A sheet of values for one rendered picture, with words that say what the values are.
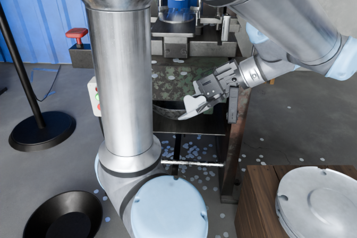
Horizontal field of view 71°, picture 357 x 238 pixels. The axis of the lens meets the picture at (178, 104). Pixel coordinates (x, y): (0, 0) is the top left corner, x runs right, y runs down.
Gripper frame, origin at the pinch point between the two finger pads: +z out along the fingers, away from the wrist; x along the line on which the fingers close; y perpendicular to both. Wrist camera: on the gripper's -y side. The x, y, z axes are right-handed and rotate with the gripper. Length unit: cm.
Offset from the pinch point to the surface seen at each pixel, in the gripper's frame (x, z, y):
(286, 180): 0.3, -17.1, -34.0
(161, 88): -16.3, 11.2, 5.8
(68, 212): 1, 74, -22
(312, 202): 6.9, -22.1, -37.6
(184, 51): -21.0, -1.9, 13.4
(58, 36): -131, 131, 71
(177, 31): -10.2, -6.8, 20.7
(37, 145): -30, 105, 6
